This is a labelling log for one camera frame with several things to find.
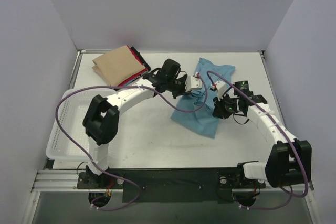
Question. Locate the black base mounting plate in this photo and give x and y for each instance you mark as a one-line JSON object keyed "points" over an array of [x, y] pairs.
{"points": [[176, 185]]}

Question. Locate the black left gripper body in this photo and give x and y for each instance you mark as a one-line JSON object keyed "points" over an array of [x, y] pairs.
{"points": [[180, 87]]}

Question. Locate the aluminium front rail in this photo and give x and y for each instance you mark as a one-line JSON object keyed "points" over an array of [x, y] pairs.
{"points": [[55, 181]]}

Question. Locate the red folded t shirt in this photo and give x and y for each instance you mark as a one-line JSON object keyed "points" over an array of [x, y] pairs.
{"points": [[138, 57]]}

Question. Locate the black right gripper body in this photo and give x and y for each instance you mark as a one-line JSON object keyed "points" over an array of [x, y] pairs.
{"points": [[221, 108]]}

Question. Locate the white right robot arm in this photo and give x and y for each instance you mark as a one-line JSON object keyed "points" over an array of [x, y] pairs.
{"points": [[289, 161]]}

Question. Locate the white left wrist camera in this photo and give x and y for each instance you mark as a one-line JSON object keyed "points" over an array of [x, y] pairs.
{"points": [[192, 83]]}

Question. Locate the beige folded t shirt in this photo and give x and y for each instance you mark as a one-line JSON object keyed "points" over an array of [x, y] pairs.
{"points": [[104, 65]]}

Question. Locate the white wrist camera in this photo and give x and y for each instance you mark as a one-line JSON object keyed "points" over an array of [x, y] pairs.
{"points": [[192, 83], [220, 88]]}

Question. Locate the black folded t shirt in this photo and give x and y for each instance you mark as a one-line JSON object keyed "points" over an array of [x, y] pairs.
{"points": [[130, 67]]}

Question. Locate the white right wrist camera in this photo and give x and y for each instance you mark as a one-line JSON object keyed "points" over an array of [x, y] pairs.
{"points": [[220, 88]]}

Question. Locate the light blue t shirt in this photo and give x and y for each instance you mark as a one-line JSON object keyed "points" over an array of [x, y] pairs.
{"points": [[194, 111]]}

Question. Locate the white perforated plastic basket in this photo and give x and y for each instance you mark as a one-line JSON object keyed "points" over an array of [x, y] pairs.
{"points": [[71, 114]]}

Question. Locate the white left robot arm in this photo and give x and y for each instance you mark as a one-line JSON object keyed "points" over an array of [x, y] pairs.
{"points": [[102, 118]]}

